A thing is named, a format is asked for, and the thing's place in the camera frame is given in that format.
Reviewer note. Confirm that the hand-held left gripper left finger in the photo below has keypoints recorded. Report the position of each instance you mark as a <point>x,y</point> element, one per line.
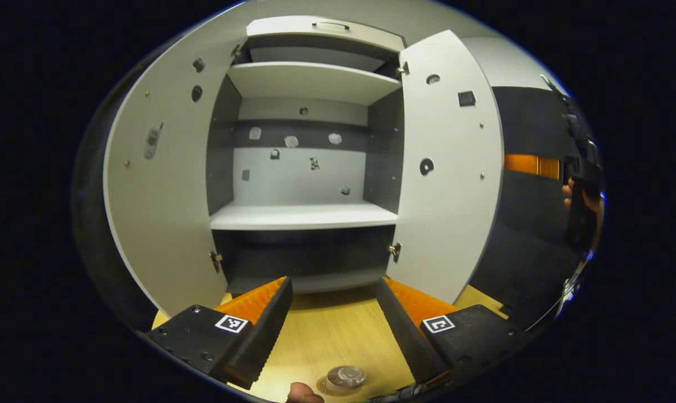
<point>270,324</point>

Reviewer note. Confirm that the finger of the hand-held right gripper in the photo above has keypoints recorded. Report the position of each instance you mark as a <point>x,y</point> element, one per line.
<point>531,166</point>

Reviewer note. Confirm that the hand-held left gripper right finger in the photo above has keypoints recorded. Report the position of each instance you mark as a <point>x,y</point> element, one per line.
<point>399,324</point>

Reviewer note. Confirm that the clear bottle with pink label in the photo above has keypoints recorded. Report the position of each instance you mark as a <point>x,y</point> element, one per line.
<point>346,376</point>

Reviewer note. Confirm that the round coaster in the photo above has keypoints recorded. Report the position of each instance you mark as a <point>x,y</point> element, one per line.
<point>326,390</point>

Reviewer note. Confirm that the white cabinet door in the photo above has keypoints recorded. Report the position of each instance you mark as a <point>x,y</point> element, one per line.
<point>164,212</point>
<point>450,224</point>

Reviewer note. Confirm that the grey and white cabinet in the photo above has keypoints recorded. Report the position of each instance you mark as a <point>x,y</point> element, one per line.
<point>304,215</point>

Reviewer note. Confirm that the metal door hinge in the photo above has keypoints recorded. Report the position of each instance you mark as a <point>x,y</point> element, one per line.
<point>215,260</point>
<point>395,251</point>
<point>236,51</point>
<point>403,69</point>

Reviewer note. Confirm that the white cabinet shelf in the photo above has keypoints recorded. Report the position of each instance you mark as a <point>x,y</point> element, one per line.
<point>309,81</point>

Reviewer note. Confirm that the white cabinet drawer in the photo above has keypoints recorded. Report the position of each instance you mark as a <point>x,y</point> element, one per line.
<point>293,29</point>

